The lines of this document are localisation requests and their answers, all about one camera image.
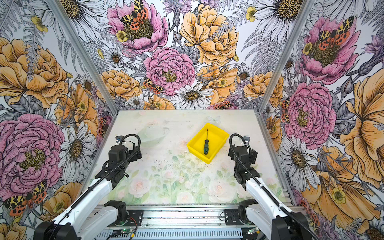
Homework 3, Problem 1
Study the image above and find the green black handled screwdriver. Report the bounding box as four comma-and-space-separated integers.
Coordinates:
204, 130, 209, 155

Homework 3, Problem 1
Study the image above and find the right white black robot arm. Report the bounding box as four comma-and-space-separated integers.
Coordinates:
228, 134, 318, 240

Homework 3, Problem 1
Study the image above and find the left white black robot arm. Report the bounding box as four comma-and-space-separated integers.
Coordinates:
34, 134, 142, 240

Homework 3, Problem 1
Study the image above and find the aluminium front frame rail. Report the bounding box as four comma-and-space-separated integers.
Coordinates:
89, 205, 298, 230

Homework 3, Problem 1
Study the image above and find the right green circuit board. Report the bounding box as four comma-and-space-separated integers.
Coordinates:
247, 227, 260, 235

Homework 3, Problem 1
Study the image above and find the left black corrugated cable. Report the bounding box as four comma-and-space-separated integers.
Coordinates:
47, 133, 142, 240

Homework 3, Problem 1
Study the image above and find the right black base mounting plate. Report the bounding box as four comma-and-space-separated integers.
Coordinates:
224, 209, 248, 226

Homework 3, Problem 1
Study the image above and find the left green circuit board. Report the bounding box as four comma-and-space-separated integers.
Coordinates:
118, 228, 137, 235

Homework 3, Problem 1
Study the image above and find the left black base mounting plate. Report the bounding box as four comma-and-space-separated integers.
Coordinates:
109, 210, 144, 227

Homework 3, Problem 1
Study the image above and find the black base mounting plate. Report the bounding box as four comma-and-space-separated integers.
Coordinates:
224, 209, 248, 226
109, 210, 144, 227

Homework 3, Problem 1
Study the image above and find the green circuit board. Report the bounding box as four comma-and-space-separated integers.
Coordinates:
118, 228, 137, 235
247, 227, 260, 235

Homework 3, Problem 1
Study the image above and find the white ventilated cable duct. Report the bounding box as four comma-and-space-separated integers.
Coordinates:
94, 228, 243, 240

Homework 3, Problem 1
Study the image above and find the right black corrugated cable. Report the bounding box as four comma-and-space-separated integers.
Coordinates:
229, 133, 322, 240

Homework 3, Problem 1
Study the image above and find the black corrugated cable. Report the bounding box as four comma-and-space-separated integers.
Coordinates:
229, 133, 322, 240
47, 133, 142, 240

